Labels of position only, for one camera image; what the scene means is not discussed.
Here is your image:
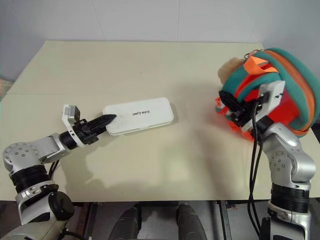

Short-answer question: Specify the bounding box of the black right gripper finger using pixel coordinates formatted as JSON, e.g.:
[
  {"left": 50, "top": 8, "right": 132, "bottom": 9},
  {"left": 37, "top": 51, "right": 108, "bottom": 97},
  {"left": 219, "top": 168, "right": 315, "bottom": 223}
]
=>
[{"left": 218, "top": 90, "right": 245, "bottom": 114}]

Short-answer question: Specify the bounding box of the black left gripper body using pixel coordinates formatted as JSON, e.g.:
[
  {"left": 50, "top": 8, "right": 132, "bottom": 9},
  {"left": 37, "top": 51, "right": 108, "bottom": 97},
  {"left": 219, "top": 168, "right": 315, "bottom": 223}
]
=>
[{"left": 72, "top": 118, "right": 101, "bottom": 146}]

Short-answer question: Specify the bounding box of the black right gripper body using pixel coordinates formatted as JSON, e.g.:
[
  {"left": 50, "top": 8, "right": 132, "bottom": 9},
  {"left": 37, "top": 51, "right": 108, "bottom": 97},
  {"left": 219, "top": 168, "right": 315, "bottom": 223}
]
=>
[{"left": 226, "top": 98, "right": 266, "bottom": 130}]

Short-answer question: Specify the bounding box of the white rectangular plastic box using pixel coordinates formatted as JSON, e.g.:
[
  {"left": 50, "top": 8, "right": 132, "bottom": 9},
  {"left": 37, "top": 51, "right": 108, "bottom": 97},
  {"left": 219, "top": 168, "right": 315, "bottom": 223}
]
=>
[{"left": 102, "top": 96, "right": 175, "bottom": 137}]

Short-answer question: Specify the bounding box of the orange and teal backpack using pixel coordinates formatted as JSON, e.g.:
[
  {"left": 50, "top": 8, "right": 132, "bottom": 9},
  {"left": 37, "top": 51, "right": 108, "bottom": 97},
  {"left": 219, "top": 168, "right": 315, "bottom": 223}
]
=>
[{"left": 214, "top": 47, "right": 320, "bottom": 142}]

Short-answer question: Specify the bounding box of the beige plush piece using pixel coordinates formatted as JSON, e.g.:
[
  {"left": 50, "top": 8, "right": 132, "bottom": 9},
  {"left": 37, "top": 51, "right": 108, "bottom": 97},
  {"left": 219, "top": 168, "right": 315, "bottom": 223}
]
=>
[{"left": 217, "top": 57, "right": 246, "bottom": 83}]

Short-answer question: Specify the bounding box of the dark rounded robot leg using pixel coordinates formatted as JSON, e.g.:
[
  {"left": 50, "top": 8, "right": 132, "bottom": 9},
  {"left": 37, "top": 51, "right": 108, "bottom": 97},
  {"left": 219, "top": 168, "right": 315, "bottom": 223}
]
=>
[
  {"left": 175, "top": 203, "right": 210, "bottom": 240},
  {"left": 112, "top": 205, "right": 144, "bottom": 240}
]

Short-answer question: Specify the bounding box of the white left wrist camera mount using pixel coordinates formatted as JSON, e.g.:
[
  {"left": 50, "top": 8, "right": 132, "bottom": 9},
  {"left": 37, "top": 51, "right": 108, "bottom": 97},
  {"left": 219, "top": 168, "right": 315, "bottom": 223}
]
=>
[{"left": 61, "top": 104, "right": 82, "bottom": 131}]

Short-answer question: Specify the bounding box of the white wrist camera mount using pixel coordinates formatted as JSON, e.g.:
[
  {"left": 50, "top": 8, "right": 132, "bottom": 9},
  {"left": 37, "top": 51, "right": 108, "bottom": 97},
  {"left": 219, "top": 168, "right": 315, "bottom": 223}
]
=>
[
  {"left": 61, "top": 104, "right": 82, "bottom": 131},
  {"left": 258, "top": 80, "right": 286, "bottom": 119}
]

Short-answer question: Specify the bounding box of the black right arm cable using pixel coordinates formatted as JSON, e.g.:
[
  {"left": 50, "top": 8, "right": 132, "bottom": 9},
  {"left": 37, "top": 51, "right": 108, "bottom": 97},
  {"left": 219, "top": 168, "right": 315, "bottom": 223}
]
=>
[{"left": 247, "top": 96, "right": 266, "bottom": 238}]

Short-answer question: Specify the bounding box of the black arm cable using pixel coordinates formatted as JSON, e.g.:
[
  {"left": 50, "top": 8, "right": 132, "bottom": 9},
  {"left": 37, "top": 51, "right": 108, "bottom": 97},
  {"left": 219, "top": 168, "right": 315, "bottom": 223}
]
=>
[
  {"left": 48, "top": 159, "right": 61, "bottom": 180},
  {"left": 247, "top": 96, "right": 266, "bottom": 238}
]

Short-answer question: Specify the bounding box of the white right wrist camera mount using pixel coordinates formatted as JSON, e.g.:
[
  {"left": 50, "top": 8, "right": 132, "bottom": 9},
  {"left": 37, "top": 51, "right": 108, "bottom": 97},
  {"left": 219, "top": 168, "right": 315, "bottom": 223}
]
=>
[{"left": 258, "top": 80, "right": 286, "bottom": 119}]

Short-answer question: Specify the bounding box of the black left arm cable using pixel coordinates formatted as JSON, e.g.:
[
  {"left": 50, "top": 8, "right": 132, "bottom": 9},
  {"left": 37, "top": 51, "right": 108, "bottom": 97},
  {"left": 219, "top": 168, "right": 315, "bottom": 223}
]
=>
[{"left": 48, "top": 159, "right": 61, "bottom": 180}]

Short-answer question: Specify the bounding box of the metal ring clip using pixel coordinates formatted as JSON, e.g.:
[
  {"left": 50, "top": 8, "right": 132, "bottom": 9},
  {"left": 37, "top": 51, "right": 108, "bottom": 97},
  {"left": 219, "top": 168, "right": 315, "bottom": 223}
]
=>
[{"left": 243, "top": 49, "right": 259, "bottom": 60}]

